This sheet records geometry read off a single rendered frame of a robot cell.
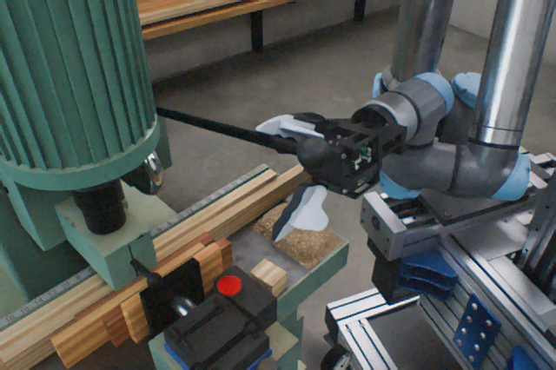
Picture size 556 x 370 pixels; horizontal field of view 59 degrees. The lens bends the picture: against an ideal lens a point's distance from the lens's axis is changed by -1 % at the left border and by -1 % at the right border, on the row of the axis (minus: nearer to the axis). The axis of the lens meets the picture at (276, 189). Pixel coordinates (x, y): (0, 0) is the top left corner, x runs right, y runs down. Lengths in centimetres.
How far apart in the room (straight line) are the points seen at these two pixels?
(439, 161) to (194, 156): 193
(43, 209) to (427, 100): 55
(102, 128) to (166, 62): 284
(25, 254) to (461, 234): 87
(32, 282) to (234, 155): 176
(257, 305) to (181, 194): 177
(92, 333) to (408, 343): 107
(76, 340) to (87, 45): 40
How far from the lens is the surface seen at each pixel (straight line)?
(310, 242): 80
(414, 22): 89
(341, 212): 224
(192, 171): 248
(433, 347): 160
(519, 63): 78
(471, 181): 79
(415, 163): 77
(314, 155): 48
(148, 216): 106
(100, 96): 49
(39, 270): 93
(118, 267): 67
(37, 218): 74
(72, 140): 51
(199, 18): 275
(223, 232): 83
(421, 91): 73
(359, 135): 60
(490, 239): 118
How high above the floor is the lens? 150
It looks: 40 degrees down
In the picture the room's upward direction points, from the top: straight up
